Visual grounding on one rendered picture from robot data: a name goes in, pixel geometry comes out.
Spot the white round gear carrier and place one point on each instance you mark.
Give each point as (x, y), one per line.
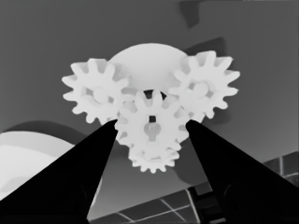
(146, 65)

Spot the small white toothed gear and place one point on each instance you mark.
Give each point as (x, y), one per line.
(99, 77)
(169, 127)
(213, 98)
(146, 162)

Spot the large thick white disc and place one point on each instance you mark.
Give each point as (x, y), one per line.
(25, 161)

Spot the dark robot torso block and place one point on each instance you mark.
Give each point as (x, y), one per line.
(202, 202)

